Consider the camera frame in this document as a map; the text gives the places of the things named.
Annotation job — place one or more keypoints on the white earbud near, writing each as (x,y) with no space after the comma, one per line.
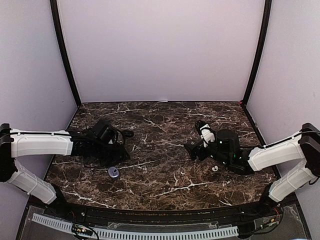
(215,168)

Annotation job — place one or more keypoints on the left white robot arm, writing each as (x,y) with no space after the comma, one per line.
(102,141)

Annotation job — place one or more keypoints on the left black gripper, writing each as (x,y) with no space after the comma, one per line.
(120,156)

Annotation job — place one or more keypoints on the purple charging case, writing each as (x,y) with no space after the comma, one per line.
(113,172)

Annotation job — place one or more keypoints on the black frame post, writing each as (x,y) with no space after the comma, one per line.
(258,52)
(63,51)

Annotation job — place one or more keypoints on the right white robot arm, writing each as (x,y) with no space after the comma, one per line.
(224,146)

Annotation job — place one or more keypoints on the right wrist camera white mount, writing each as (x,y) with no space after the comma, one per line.
(206,133)

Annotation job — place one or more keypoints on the right black frame post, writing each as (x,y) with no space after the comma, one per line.
(258,52)

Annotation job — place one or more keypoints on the black earbud charging case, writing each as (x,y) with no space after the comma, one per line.
(128,133)

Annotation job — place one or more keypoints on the left black frame post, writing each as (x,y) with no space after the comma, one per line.
(63,51)

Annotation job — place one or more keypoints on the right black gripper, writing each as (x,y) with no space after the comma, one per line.
(193,149)

